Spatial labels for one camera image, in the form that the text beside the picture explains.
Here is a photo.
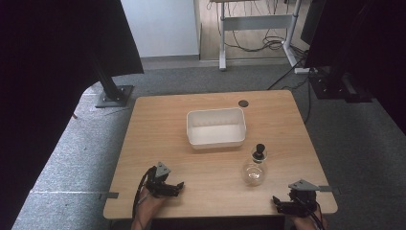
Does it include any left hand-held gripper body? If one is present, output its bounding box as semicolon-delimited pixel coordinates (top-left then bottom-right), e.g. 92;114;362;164
145;161;172;197

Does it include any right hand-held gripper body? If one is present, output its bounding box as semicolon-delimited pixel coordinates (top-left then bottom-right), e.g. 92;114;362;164
287;178;321;218

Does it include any person's left hand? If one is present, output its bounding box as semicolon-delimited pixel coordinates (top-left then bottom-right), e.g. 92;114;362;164
137;186;168;222

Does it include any person's right hand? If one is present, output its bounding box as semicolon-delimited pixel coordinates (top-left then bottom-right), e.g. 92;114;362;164
290;208;328;230

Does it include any round glass bottle black stopper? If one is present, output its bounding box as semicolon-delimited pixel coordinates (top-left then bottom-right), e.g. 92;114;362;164
241;143;269;188

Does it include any white plastic bin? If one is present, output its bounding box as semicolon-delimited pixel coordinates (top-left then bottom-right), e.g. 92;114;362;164
186;106;247;150

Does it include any black metal stand grey base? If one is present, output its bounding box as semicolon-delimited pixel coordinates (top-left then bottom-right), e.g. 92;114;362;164
90;52;135;109

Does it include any black stand with black base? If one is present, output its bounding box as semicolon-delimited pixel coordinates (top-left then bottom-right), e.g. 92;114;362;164
307;0;373;104

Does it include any white power strip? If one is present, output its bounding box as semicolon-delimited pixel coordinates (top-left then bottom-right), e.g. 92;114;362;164
293;67;318;76

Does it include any black curtain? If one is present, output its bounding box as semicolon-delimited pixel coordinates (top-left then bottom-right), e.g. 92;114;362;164
0;0;145;230
300;0;406;135

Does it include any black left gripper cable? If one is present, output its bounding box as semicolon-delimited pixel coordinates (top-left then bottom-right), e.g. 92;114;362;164
132;166;158;222

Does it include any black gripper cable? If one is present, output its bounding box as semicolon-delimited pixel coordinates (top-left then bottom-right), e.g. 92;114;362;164
295;195;324;230
132;166;158;222

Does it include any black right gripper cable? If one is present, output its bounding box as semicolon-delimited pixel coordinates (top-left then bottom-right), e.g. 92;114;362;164
295;195;324;230

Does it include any grey metal table bracket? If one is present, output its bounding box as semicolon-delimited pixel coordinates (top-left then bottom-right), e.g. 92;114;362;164
318;185;342;195
98;191;120;200

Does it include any long black floor cable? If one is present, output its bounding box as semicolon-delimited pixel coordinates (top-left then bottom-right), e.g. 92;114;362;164
266;47;313;125

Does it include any tangle of black floor cables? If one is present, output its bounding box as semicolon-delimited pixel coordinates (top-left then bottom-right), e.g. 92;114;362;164
206;0;298;53

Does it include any white metal desk frame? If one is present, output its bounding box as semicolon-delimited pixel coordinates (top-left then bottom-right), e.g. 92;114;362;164
210;0;311;75

